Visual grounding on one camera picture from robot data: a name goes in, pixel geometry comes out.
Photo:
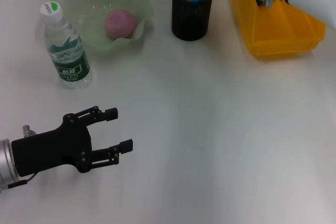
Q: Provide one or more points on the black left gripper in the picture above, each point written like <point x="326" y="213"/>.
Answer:
<point x="50" y="149"/>

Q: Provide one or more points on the clear bottle with green label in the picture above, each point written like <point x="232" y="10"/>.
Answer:
<point x="65" y="48"/>

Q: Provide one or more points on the pink peach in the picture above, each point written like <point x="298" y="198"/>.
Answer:
<point x="120" y="23"/>

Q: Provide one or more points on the translucent green fruit bowl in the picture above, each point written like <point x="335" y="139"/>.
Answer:
<point x="123" y="1"/>

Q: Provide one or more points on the black mesh pen holder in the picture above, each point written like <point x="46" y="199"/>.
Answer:
<point x="191" y="16"/>

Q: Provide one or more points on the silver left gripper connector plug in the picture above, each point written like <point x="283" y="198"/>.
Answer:
<point x="27" y="130"/>

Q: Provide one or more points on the yellow plastic bin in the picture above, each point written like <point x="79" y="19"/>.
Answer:
<point x="278" y="30"/>

